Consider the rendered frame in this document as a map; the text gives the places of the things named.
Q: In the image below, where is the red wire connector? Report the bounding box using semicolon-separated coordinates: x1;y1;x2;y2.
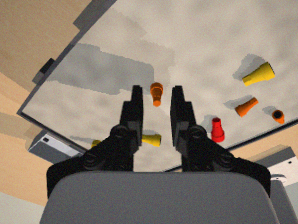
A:
211;117;225;143

